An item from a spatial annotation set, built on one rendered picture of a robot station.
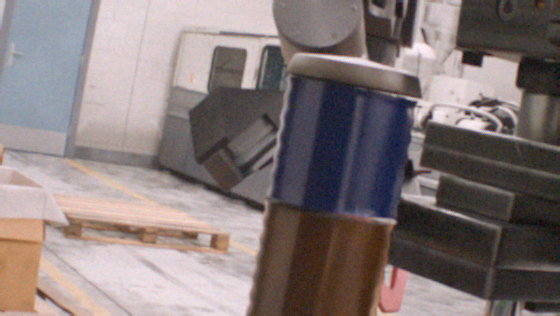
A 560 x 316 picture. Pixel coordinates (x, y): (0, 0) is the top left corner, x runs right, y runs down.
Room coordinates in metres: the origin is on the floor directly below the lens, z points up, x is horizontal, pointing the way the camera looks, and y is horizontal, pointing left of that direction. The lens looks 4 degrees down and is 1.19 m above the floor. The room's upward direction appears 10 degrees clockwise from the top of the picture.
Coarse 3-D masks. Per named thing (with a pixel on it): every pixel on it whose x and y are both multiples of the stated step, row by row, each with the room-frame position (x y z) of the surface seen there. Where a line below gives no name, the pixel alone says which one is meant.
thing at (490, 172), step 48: (528, 96) 0.56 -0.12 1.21; (432, 144) 0.59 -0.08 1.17; (480, 144) 0.55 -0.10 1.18; (528, 144) 0.52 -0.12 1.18; (480, 192) 0.53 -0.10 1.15; (528, 192) 0.52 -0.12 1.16; (432, 240) 0.52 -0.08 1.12; (480, 240) 0.49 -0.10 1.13; (528, 240) 0.49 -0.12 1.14; (480, 288) 0.49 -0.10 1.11; (528, 288) 0.50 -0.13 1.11
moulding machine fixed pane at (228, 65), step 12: (216, 48) 11.28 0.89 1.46; (228, 48) 11.03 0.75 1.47; (216, 60) 11.23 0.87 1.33; (228, 60) 10.98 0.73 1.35; (240, 60) 10.75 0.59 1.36; (216, 72) 11.18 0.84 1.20; (228, 72) 10.94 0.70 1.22; (240, 72) 10.71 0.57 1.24; (216, 84) 11.13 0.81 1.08; (228, 84) 10.90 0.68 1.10; (240, 84) 10.67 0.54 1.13
